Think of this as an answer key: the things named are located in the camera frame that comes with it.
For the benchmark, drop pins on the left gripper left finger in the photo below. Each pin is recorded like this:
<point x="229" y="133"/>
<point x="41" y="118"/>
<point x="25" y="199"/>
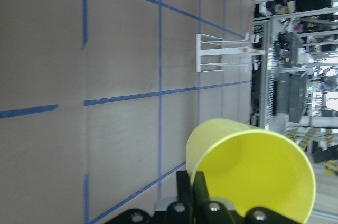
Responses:
<point x="184" y="191"/>

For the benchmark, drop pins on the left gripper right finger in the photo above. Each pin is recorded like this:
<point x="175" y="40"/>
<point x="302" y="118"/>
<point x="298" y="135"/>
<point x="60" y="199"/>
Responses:
<point x="200" y="189"/>

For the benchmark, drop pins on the yellow plastic cup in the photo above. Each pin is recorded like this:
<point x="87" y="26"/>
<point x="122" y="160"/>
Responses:
<point x="252" y="167"/>

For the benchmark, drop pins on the white wire cup rack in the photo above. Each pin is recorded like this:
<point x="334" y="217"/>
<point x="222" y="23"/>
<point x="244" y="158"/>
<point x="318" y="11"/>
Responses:
<point x="214" y="53"/>

